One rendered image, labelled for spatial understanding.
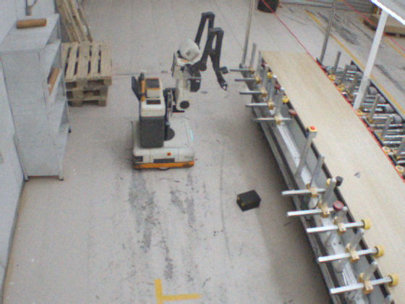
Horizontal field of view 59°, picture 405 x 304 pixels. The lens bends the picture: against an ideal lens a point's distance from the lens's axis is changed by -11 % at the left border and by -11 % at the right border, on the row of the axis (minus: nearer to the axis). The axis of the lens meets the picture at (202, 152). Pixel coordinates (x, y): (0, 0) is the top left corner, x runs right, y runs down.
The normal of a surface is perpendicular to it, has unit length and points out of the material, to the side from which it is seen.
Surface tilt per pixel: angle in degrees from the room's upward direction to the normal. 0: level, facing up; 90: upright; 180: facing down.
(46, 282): 0
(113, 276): 0
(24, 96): 90
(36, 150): 90
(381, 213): 0
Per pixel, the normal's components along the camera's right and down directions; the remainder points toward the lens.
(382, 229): 0.08, -0.77
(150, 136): 0.15, 0.64
